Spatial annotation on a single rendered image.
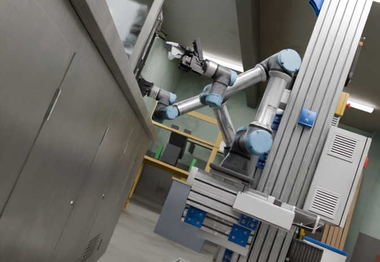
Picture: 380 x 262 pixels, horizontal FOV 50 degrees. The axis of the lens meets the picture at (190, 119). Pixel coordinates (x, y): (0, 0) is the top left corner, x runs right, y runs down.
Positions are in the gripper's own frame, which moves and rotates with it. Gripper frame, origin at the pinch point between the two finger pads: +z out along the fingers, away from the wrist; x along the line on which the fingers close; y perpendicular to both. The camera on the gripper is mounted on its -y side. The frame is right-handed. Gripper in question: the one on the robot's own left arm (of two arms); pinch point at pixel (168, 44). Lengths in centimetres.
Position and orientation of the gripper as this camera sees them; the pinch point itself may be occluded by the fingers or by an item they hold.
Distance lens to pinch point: 189.4
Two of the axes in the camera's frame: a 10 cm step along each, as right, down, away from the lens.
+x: -3.0, 1.8, 9.4
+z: -9.0, -3.9, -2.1
